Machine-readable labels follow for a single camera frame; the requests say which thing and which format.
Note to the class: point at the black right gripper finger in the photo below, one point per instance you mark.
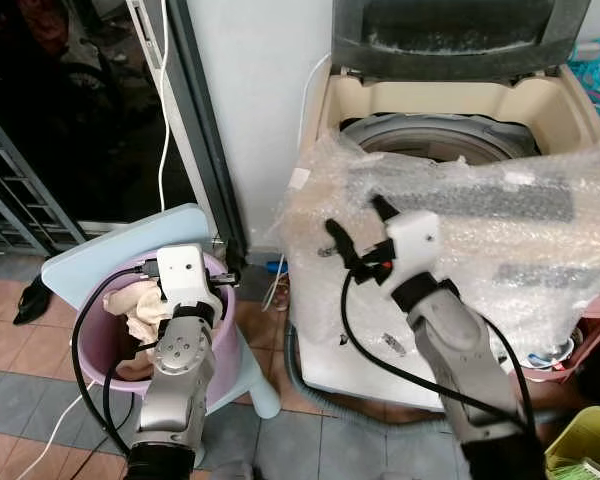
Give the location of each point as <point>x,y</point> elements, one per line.
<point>384,210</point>
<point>343,245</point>

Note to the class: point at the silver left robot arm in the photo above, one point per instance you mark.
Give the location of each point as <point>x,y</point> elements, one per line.
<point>178,370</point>

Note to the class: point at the black shoe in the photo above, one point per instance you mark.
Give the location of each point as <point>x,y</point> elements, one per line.
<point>30,300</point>

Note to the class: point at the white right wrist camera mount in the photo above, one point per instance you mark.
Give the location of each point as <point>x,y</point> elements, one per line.
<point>415,240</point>

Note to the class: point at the dark grey washer lid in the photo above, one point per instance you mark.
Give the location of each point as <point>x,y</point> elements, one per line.
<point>460,40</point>

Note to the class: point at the pink plastic basin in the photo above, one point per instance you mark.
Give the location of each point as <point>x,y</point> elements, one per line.
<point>595,335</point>

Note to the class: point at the grey metal grille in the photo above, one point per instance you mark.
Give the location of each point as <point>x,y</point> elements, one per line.
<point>20,190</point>

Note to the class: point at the dark grey door frame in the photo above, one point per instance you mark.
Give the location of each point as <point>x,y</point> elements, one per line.
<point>205,130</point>

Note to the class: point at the clear bubble wrap sheet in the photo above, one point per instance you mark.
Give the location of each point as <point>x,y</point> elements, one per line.
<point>520,250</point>

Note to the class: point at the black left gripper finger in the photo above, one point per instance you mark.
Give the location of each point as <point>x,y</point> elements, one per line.
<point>234,277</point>

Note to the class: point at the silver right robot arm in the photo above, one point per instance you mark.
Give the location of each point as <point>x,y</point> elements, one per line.
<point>460,350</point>

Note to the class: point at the light blue plastic stool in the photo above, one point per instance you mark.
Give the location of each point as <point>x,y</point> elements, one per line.
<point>100,245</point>

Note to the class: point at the white top-load washing machine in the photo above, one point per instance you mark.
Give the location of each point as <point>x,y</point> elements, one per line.
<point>430,100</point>

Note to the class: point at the yellow-green plastic bin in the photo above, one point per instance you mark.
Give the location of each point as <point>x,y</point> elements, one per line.
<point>590,445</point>

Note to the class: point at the teal plastic clothes hanger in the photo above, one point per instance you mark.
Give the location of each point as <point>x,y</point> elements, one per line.
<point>595,80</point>

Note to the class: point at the purple plastic bucket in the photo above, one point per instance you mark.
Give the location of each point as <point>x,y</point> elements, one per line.
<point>105,330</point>

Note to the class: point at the beige crumpled cloth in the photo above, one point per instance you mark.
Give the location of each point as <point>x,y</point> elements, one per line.
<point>145,310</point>

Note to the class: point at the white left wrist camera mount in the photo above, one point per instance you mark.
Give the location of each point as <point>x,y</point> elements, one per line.
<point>185,275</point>

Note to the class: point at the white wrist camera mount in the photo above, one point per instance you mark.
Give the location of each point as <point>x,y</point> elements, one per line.
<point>185,275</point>
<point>415,240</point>

